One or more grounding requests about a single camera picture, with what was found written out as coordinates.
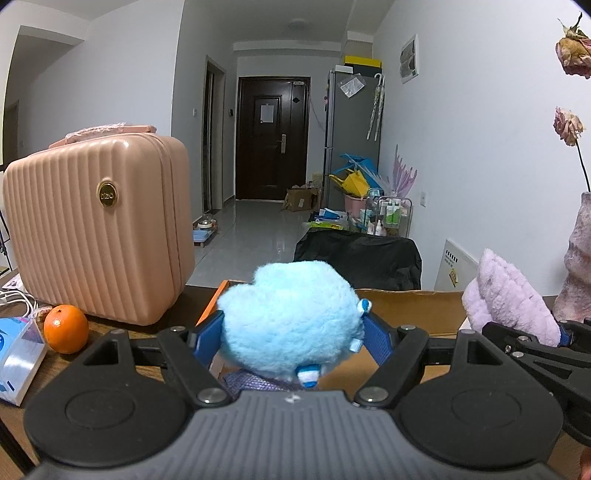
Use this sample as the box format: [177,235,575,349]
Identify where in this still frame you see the clear plastic pouch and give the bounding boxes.
[339,76,368,97]

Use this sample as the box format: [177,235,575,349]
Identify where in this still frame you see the black cloth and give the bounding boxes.
[294,230,422,291]

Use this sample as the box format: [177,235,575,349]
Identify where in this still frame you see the pink textured vase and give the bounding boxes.
[551,191,591,321]

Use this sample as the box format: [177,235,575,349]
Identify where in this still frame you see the purple knitted item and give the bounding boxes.
[223,371,305,393]

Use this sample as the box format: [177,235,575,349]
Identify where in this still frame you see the yellow and black box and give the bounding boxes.
[344,55,383,75]

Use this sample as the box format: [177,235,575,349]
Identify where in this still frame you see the blue white tissue pack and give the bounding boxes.
[0,316,48,407]

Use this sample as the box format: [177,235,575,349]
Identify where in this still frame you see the blue folded carton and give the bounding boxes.
[339,152,382,188]

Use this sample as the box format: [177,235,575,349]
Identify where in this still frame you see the dried pink rose bouquet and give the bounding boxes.
[554,11,591,195]

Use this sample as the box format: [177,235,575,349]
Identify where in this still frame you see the grey refrigerator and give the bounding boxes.
[323,68,382,215]

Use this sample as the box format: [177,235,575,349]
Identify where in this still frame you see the light blue plush toy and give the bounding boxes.
[216,261,374,388]

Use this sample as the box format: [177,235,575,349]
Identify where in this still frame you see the yellow bag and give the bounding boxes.
[329,168,370,197]

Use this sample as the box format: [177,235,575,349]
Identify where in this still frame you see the pink folded cloth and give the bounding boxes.
[48,122,158,148]

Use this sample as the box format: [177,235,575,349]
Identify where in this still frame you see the blue pet feeder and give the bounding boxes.
[191,215,218,247]

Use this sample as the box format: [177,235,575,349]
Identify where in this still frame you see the dark brown entrance door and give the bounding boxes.
[236,76,309,201]

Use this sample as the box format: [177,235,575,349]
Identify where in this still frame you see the colourful packets pile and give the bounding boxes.
[302,208,356,230]

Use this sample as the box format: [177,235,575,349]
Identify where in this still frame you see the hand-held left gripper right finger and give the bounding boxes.
[353,314,522,409]

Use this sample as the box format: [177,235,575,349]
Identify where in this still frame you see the group of toiletry bottles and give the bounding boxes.
[365,198,407,236]

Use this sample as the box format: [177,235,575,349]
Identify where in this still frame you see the white flat board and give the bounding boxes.
[435,238,481,291]

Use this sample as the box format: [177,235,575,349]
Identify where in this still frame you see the white cables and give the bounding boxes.
[0,288,51,321]

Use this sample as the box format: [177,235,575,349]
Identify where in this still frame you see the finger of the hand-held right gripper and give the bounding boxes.
[556,316,591,348]
[481,320,591,446]

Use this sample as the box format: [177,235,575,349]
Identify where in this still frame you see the brown cardboard carton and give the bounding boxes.
[281,185,321,212]

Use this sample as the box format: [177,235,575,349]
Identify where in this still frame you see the pink feather wings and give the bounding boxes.
[385,144,419,199]

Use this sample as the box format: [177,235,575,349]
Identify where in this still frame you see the folded pale umbrella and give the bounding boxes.
[366,74,380,140]
[374,74,386,141]

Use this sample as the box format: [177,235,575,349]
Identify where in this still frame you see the white wall panel box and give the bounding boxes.
[399,34,421,85]

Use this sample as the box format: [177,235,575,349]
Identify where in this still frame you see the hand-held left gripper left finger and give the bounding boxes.
[69,310,234,408]

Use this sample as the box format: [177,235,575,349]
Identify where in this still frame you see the pink bucket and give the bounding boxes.
[344,193,370,217]

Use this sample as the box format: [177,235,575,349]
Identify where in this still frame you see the metal trolley cart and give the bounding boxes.
[365,196,413,238]

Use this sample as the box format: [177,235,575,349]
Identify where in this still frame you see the orange-edged cardboard box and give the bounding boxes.
[196,279,469,384]

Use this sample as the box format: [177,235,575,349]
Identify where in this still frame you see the pink ribbed suitcase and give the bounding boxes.
[2,133,197,326]

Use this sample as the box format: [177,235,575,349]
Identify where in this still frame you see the dark interior door frame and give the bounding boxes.
[203,55,227,215]

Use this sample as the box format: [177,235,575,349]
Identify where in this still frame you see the orange fruit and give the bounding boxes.
[44,305,89,354]

